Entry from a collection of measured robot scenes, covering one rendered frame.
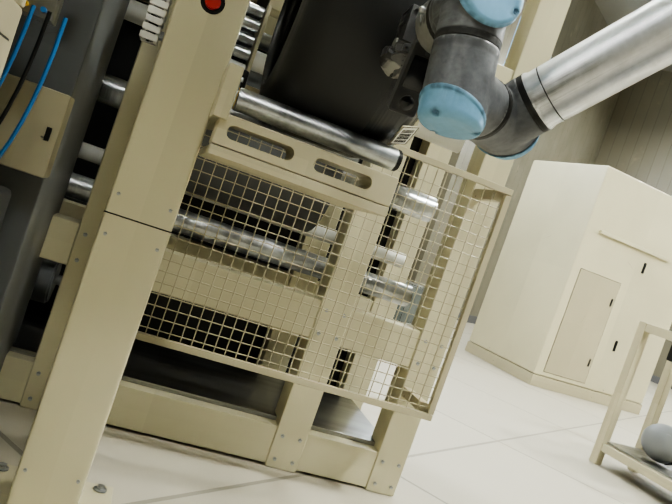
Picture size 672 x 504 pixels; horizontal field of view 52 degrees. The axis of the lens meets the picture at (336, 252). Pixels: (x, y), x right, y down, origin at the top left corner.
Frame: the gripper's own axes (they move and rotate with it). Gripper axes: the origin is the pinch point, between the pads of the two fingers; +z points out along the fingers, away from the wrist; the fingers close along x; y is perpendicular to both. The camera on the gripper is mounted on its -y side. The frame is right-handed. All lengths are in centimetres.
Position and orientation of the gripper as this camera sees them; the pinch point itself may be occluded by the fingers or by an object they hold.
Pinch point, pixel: (389, 75)
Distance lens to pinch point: 126.6
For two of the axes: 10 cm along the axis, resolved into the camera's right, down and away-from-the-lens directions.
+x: -9.1, -3.1, -2.6
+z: -2.8, 0.0, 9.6
